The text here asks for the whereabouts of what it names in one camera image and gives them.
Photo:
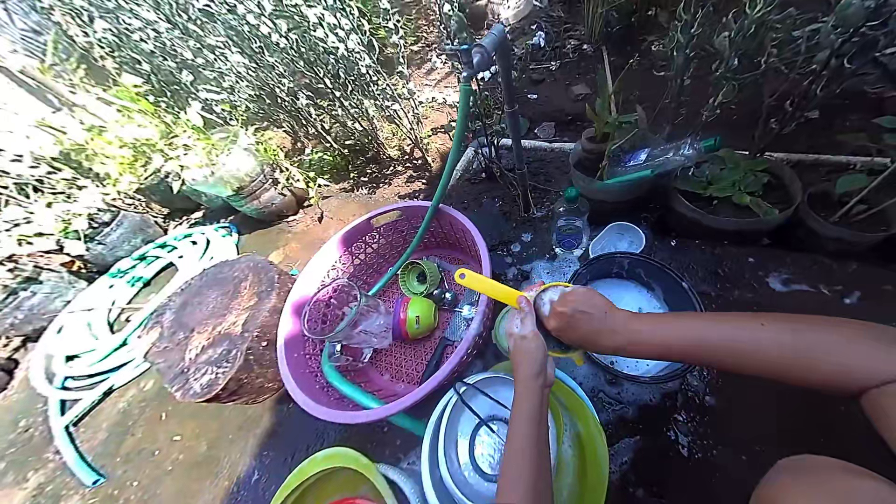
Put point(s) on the person's left hand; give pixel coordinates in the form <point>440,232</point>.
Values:
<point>530,353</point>

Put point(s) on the person's right hand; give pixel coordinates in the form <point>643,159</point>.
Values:
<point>586,319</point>

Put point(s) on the person's left fingers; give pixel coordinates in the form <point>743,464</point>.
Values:
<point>523,318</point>

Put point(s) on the person's right fingers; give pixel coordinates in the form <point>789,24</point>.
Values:
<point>557,309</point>

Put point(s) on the yellow plastic strainer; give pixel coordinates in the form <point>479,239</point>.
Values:
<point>488,285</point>

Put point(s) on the person's left forearm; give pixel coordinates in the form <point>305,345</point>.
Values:
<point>525,444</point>

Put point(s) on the person's right forearm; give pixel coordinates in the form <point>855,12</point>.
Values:
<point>756,344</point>

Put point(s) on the light green bowl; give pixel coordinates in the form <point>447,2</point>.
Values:
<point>500,330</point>

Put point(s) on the clear bottle with green cap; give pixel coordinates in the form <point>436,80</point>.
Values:
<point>570,224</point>

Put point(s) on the white plastic tub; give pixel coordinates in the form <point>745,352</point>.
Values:
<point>617,239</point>

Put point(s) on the lime purple cup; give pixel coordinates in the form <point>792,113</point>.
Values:
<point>420,318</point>

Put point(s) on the green ribbed round cup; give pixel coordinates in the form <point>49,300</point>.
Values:
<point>416,278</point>

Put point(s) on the grey plant pot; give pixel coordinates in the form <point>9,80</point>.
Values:
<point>595,187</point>

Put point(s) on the round metal pot lid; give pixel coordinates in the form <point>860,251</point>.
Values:
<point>458,434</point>

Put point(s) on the black basin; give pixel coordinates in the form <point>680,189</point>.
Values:
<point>689,297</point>

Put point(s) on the large lime green basin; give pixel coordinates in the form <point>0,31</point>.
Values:
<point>589,448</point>

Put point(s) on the clear plastic pitcher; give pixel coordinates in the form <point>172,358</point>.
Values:
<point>369,325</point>

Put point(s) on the clear plastic bottle, green cap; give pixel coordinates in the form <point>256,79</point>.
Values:
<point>661,155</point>

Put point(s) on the grey water pipe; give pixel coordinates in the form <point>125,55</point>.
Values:
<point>513,115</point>

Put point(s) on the wide round plant pot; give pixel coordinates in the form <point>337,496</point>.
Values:
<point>742,222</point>

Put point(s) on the pink perforated plastic basket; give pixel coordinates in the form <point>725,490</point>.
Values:
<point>315,388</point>

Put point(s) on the green leafy potted plant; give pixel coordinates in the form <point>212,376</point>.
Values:
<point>735,180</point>

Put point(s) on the red plastic item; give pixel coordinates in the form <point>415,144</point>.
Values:
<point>354,501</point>

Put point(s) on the small lime green basin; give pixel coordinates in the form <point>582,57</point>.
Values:
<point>308,470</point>

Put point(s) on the water tap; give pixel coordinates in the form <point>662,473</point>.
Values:
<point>465,60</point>

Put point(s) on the dark plant pot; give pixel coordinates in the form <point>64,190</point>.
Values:
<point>840,234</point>

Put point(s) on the green plastic bottle planter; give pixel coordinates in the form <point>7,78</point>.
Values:
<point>245,189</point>

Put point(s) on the person's legs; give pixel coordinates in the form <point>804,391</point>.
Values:
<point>819,481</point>

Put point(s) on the round wooden stump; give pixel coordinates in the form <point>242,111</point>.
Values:
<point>203,329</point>

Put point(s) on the tall leafy shrub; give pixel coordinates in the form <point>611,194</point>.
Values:
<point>280,77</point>

